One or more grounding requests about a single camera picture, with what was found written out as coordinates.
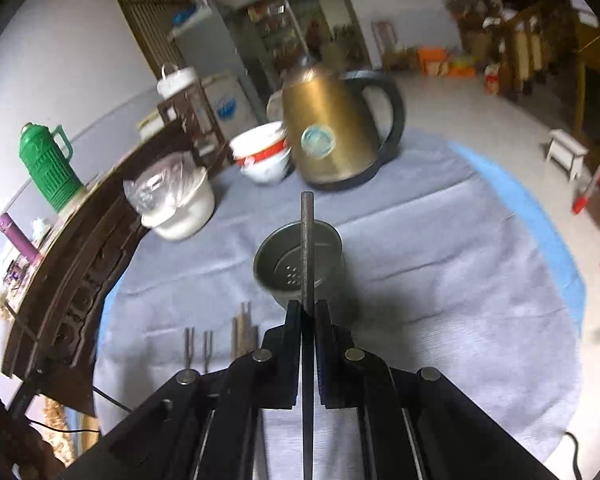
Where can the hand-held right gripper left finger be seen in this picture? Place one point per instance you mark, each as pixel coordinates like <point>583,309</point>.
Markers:
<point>293,340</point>

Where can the orange box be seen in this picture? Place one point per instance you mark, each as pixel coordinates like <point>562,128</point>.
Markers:
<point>432,60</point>

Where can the grey metal utensil holder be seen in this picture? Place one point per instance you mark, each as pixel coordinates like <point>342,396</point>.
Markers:
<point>280,265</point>

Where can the small white stool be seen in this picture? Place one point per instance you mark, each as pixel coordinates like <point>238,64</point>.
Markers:
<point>567,149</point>

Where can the dark grey chopstick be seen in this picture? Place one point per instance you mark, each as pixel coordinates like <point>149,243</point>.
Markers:
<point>307,260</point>

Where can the brown wooden door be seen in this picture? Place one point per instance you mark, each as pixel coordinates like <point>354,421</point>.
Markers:
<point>150,30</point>

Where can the gold electric kettle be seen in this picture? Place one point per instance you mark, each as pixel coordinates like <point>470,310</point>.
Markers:
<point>330,160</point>

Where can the dark wooden chair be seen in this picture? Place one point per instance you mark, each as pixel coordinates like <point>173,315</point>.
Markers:
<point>200,120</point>

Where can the white pot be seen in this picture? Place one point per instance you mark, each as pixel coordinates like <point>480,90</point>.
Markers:
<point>185,221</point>

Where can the brown wooden chopstick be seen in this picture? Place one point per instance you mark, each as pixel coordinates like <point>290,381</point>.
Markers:
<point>251,335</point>
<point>237,332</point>

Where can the green thermos flask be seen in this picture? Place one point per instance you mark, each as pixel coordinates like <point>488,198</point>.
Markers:
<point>50,170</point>

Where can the grey tablecloth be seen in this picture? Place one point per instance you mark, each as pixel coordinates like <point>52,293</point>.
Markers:
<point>430,270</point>

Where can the wooden staircase railing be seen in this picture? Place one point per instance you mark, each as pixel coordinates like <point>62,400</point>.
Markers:
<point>555,35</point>

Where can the red and white carton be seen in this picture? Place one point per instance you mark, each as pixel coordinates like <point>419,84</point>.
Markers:
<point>492,79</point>

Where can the grey refrigerator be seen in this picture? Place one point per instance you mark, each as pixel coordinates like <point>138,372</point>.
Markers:
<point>205,45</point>

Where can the purple bottle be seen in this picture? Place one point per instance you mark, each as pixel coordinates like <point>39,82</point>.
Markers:
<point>17,237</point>

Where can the carved dark wooden furniture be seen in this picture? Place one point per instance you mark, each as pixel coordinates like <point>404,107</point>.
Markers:
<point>70,280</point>

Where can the blue table cover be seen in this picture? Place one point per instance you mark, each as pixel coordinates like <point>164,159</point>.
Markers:
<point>530,210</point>

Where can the red and white bowl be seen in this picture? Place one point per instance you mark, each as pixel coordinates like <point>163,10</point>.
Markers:
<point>257,142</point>

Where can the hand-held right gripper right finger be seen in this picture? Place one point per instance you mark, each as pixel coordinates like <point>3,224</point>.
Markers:
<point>322,340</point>

